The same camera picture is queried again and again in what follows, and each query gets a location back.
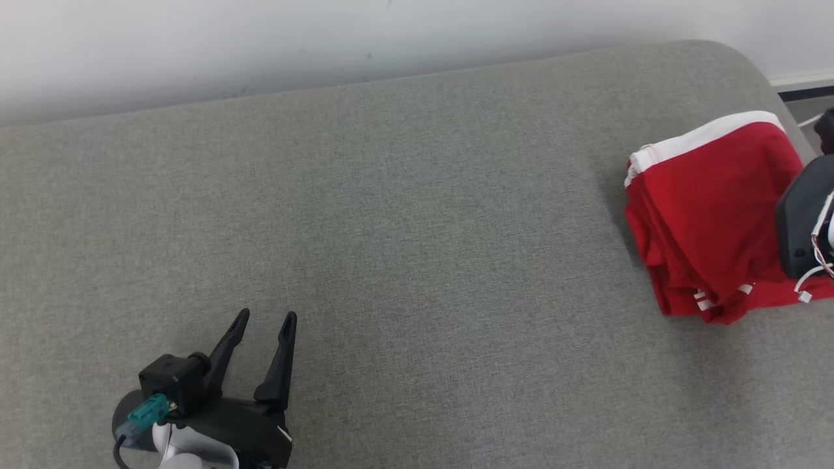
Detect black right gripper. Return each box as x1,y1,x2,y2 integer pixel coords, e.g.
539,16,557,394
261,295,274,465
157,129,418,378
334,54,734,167
775,153,834,279

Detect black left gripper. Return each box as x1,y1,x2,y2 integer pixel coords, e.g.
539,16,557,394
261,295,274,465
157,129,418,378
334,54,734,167
173,308,298,469

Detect red shorts with white trim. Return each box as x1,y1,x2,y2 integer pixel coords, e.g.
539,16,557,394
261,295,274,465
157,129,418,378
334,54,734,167
624,111,818,307

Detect white and red wire bundle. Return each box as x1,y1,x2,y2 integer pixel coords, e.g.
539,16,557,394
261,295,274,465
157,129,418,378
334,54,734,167
795,192,834,304

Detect white wall skirting board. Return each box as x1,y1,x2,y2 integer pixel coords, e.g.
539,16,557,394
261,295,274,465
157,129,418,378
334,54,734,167
769,70,834,92

